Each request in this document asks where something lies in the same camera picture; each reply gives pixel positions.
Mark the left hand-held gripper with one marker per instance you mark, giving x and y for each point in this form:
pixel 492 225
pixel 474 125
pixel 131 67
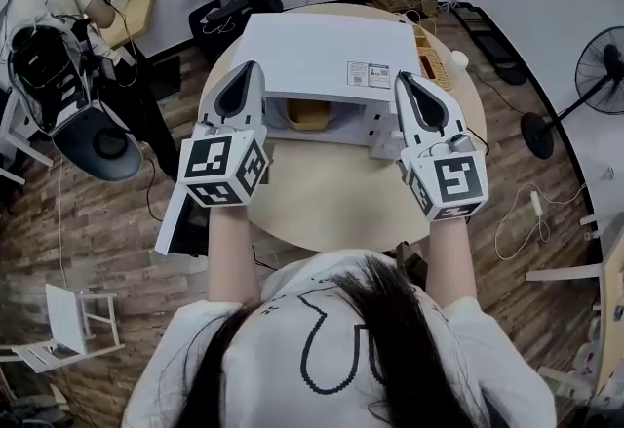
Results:
pixel 209 158

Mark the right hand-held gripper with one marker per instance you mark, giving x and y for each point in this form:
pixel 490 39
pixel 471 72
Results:
pixel 456 182

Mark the yellow plastic tray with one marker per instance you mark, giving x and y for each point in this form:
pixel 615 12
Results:
pixel 309 116

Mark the white microwave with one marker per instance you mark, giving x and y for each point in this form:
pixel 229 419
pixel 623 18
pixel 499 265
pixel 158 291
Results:
pixel 322 50

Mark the person's left forearm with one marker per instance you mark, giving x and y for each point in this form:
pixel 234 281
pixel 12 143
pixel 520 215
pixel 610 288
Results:
pixel 231 260

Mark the person's right forearm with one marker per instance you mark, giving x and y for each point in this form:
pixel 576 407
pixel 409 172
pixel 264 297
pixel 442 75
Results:
pixel 451 260

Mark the wicker tissue box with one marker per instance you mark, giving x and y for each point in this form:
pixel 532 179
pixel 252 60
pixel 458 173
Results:
pixel 434 67

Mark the white cup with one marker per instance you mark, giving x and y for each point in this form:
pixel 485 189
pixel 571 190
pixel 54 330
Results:
pixel 457 61

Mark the black floor rack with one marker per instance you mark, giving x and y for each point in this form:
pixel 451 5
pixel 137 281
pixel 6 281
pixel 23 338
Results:
pixel 492 46

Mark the round wooden table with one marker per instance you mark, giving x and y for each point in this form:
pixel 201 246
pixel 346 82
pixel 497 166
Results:
pixel 336 192

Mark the white power strip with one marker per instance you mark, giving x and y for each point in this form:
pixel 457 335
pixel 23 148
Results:
pixel 536 203

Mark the small wooden side table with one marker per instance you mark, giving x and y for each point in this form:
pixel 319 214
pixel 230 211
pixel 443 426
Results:
pixel 134 11

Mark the black standing fan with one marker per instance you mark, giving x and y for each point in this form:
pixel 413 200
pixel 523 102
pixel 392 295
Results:
pixel 604 70

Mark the white desk leg bar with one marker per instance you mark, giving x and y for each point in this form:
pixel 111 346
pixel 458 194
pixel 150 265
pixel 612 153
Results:
pixel 563 271

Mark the person's white shirt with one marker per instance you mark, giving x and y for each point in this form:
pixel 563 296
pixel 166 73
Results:
pixel 278 358

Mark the light wooden desk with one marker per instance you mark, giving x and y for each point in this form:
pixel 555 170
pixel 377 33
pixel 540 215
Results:
pixel 613 299

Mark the white stool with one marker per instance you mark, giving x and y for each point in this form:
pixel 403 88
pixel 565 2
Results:
pixel 66 319

